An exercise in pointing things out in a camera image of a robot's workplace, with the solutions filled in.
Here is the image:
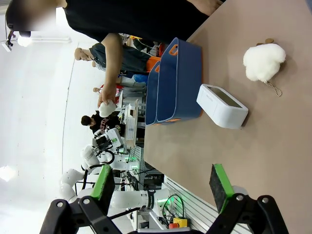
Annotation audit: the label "person in black shirt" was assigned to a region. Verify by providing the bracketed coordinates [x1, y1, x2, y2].
[4, 0, 224, 46]

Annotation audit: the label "person's right forearm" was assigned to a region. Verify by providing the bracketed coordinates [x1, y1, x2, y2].
[100, 33, 124, 88]

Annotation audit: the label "orange bag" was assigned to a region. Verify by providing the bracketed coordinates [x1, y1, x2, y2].
[146, 56, 162, 73]

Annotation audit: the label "bystander in black printed shirt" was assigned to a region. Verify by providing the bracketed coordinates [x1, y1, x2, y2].
[81, 112, 120, 135]

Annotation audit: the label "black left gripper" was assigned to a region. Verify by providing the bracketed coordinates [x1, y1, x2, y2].
[40, 136, 137, 234]

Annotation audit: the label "right gripper black finger with green pad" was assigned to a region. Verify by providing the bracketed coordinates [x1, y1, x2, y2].
[209, 163, 290, 234]

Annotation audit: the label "white plush keychain toy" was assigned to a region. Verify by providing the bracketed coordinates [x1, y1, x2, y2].
[243, 38, 287, 98]

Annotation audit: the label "person's left forearm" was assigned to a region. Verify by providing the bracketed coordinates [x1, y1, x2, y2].
[207, 0, 224, 14]

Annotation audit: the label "yellow emergency stop box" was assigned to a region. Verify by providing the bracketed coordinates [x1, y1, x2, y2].
[168, 217, 190, 230]

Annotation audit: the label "bystander in red shirt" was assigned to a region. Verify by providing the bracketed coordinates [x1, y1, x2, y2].
[92, 84, 122, 98]

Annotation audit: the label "ceiling mounted camera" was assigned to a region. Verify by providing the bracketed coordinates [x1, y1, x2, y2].
[1, 30, 17, 53]

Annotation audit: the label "aluminium table frame rail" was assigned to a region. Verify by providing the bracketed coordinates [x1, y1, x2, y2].
[163, 175, 254, 234]

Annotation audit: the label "small blue basket orange handles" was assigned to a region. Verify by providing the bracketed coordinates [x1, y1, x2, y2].
[145, 60, 161, 126]

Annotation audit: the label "black cable bundle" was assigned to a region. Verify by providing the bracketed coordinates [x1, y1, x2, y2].
[160, 194, 185, 224]

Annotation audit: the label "large blue basket orange handles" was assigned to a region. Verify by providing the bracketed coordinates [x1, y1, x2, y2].
[156, 37, 203, 123]

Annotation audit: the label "bystander in dark jacket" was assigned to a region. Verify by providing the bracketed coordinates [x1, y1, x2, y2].
[74, 42, 152, 73]

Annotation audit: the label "person's right hand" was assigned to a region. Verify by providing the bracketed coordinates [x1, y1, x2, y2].
[97, 82, 117, 108]

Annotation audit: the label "white digital clock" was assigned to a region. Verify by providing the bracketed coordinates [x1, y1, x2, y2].
[196, 83, 249, 129]

